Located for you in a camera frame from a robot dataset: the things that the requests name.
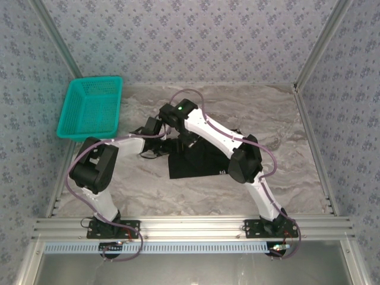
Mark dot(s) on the black floral print t-shirt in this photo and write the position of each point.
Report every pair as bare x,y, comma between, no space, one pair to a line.
196,166

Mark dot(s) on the teal plastic mesh basket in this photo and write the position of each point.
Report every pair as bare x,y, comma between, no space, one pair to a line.
89,112

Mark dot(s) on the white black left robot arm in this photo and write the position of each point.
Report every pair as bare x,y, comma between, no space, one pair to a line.
130,145

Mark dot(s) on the small black controller board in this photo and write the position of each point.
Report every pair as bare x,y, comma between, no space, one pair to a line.
110,247
279,247

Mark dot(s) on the grey metal panel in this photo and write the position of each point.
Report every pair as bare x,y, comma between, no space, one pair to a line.
190,270

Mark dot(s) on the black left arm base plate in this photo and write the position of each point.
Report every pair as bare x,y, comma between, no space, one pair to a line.
132,230

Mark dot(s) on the wide aluminium frame rail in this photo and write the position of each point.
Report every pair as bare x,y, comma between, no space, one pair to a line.
190,228

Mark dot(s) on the aluminium table side rail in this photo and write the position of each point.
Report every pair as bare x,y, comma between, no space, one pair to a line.
59,184
305,118

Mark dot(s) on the aluminium corner post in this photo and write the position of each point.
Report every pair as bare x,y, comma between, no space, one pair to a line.
60,40
324,38

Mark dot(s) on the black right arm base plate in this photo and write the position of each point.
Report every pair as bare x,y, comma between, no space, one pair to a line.
252,228

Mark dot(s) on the aluminium frame bar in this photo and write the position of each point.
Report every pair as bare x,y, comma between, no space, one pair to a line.
29,264
351,261

